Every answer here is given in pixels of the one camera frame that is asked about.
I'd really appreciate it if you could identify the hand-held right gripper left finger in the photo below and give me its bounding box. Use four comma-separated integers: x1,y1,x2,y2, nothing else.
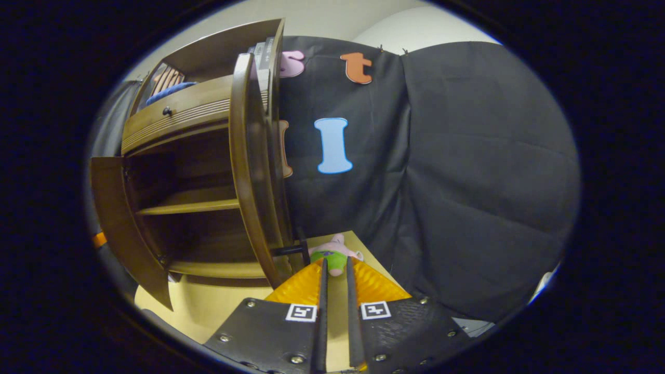
204,258,329,374

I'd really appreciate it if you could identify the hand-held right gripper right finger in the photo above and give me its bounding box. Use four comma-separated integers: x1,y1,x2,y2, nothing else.
345,257,471,373

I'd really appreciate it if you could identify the wooden cabinet door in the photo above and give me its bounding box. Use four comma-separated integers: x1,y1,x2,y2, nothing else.
229,52,311,289
91,156,175,311

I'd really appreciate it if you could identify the wooden double-door shoe cabinet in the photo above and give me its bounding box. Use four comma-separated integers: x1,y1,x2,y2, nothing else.
121,18,291,289

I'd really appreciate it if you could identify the wooden cabinet drawer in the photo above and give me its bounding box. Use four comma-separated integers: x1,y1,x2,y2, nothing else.
121,73,271,155

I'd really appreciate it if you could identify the pink and green plush toy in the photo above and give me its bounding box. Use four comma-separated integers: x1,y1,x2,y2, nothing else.
309,233,364,277

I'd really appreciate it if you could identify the grey flat object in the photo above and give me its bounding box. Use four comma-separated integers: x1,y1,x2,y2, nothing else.
452,317,494,338

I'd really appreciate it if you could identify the blue folded towel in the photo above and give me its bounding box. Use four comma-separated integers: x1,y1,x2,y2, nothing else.
147,82,198,105

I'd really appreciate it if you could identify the black backdrop cloth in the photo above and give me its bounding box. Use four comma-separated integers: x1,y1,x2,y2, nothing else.
86,35,580,323

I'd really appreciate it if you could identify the white device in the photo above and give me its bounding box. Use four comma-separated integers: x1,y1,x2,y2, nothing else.
530,268,559,302

